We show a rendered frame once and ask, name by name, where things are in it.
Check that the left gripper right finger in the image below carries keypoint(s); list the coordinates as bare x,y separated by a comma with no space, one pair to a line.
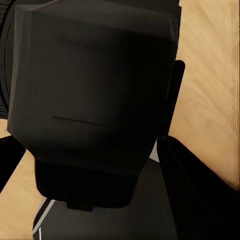
203,206

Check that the digital camera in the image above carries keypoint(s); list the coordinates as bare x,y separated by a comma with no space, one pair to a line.
87,87

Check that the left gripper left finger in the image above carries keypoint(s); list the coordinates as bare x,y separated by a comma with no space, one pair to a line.
11,153

